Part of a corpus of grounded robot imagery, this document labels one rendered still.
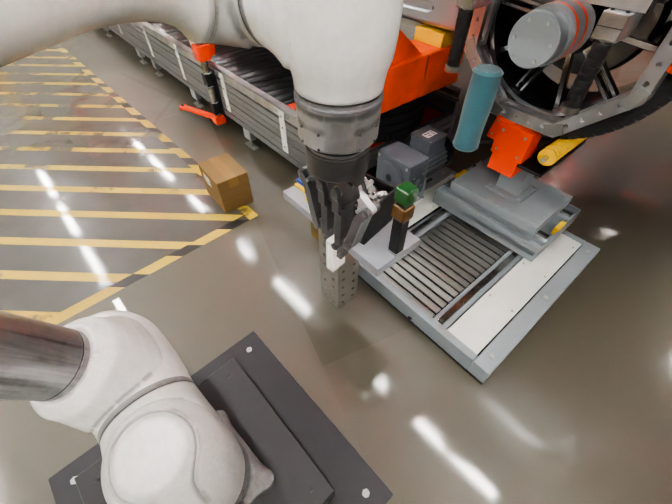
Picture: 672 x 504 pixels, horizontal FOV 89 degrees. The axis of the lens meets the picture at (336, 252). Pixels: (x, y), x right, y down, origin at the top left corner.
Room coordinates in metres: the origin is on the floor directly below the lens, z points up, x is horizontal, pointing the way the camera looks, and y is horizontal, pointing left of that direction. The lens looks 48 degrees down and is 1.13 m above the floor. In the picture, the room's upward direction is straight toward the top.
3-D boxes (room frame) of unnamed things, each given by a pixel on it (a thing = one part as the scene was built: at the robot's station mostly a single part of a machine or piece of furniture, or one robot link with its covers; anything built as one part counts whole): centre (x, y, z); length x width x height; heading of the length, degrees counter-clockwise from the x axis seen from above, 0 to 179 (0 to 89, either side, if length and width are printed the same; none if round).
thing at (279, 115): (2.22, 0.76, 0.28); 2.47 x 0.09 x 0.22; 40
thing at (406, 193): (0.62, -0.16, 0.64); 0.04 x 0.04 x 0.04; 40
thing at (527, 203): (1.19, -0.76, 0.32); 0.40 x 0.30 x 0.28; 40
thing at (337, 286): (0.79, -0.01, 0.21); 0.10 x 0.10 x 0.42; 40
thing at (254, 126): (2.47, 0.46, 0.14); 2.47 x 0.85 x 0.27; 40
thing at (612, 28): (0.82, -0.58, 0.93); 0.09 x 0.05 x 0.05; 130
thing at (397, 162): (1.27, -0.37, 0.26); 0.42 x 0.18 x 0.35; 130
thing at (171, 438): (0.11, 0.24, 0.53); 0.18 x 0.16 x 0.22; 43
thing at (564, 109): (0.80, -0.56, 0.83); 0.04 x 0.04 x 0.16
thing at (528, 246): (1.19, -0.76, 0.13); 0.50 x 0.36 x 0.10; 40
